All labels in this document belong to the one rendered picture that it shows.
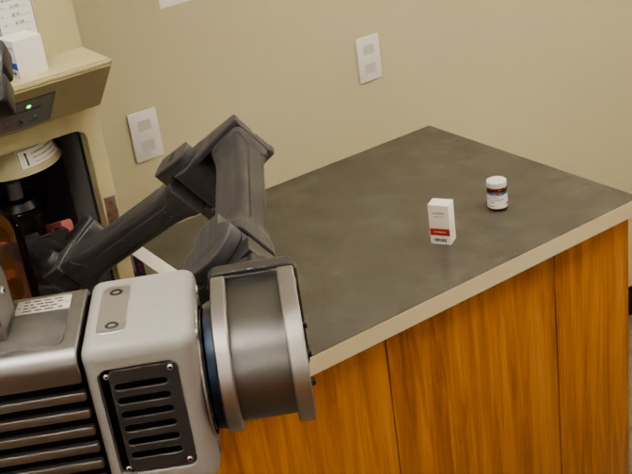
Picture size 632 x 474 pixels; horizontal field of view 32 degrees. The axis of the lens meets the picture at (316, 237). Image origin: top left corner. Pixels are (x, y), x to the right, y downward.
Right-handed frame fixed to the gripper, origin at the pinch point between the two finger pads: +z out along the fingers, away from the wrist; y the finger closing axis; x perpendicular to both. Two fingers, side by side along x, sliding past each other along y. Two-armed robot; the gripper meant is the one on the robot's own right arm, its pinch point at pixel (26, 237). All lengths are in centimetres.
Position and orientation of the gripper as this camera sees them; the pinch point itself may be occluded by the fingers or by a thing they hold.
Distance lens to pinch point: 207.8
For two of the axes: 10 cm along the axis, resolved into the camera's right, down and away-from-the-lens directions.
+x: 1.3, 8.9, 4.4
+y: -8.2, 3.5, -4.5
